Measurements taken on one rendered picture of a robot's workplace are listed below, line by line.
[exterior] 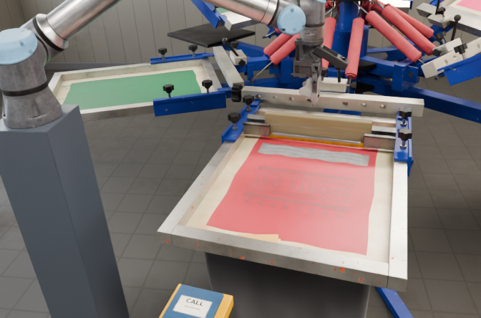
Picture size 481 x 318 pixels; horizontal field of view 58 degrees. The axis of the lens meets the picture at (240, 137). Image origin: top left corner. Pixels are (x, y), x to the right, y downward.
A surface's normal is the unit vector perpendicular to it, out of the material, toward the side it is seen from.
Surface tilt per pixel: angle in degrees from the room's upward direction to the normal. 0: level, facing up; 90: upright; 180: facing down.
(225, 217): 0
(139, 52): 90
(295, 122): 90
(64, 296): 90
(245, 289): 92
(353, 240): 0
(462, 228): 0
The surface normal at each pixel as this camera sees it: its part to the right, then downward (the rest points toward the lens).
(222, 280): -0.35, 0.48
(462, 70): -0.75, 0.34
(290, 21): 0.12, 0.46
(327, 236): -0.05, -0.88
